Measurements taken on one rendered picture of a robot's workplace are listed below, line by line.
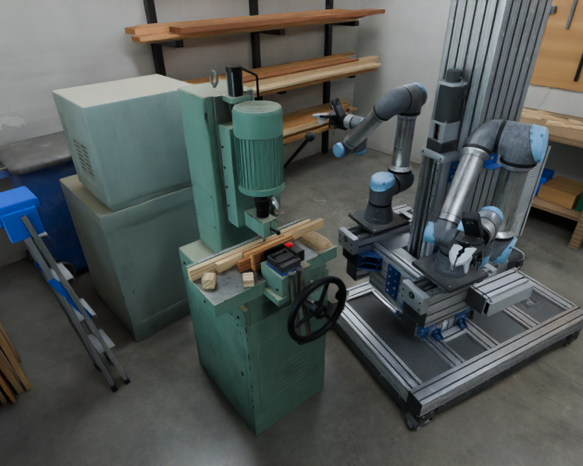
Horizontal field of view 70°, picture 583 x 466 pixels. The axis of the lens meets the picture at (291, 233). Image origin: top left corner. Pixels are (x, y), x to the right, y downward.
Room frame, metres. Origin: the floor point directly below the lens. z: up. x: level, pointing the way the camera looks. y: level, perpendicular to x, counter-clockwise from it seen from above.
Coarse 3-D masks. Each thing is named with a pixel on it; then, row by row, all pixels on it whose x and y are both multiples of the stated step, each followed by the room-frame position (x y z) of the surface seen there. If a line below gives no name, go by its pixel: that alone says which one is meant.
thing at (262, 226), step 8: (248, 216) 1.47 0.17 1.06; (256, 216) 1.44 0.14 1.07; (272, 216) 1.44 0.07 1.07; (248, 224) 1.47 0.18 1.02; (256, 224) 1.42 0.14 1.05; (264, 224) 1.39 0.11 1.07; (272, 224) 1.41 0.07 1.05; (256, 232) 1.42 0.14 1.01; (264, 232) 1.39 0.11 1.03; (272, 232) 1.41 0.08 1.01
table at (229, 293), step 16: (304, 256) 1.40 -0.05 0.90; (320, 256) 1.42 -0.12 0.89; (336, 256) 1.48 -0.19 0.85; (224, 272) 1.30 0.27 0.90; (256, 272) 1.30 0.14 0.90; (192, 288) 1.24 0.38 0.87; (208, 288) 1.20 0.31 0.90; (224, 288) 1.20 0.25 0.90; (240, 288) 1.20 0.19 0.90; (256, 288) 1.22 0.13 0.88; (208, 304) 1.14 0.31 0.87; (224, 304) 1.13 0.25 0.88; (240, 304) 1.17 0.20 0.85
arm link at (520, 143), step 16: (512, 128) 1.33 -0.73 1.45; (528, 128) 1.31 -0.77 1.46; (544, 128) 1.30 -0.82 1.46; (496, 144) 1.33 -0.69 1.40; (512, 144) 1.30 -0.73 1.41; (528, 144) 1.28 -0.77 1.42; (544, 144) 1.28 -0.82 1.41; (512, 160) 1.30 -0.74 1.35; (528, 160) 1.28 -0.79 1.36; (512, 176) 1.30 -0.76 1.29; (496, 192) 1.34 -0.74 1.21; (512, 192) 1.30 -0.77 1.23; (512, 208) 1.29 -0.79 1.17; (512, 224) 1.31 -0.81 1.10; (496, 240) 1.28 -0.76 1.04; (512, 240) 1.29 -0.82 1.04; (496, 256) 1.27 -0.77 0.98
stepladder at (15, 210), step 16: (0, 192) 1.51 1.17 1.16; (16, 192) 1.51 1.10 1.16; (0, 208) 1.38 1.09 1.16; (16, 208) 1.41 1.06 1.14; (32, 208) 1.44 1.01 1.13; (0, 224) 1.47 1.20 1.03; (16, 224) 1.38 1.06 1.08; (32, 224) 1.42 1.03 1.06; (16, 240) 1.37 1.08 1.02; (32, 240) 1.41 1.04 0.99; (32, 256) 1.54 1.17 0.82; (48, 256) 1.42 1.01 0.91; (48, 272) 1.41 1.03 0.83; (64, 272) 1.52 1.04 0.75; (64, 288) 1.43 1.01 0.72; (64, 304) 1.42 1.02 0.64; (80, 304) 1.45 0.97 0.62; (80, 320) 1.46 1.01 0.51; (80, 336) 1.59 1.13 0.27; (96, 336) 1.46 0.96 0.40; (96, 352) 1.46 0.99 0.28; (96, 368) 1.60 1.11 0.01; (112, 384) 1.46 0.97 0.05
